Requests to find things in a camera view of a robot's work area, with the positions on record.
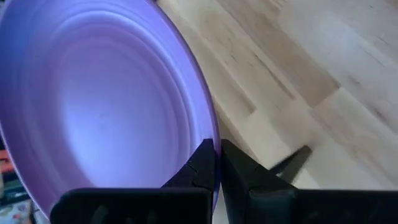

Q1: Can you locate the purple plate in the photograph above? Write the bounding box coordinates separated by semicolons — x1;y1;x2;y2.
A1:
0;0;222;218

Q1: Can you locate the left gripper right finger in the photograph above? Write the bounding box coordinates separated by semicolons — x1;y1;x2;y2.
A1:
221;139;398;224

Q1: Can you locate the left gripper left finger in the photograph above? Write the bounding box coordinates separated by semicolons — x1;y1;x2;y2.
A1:
50;139;216;224

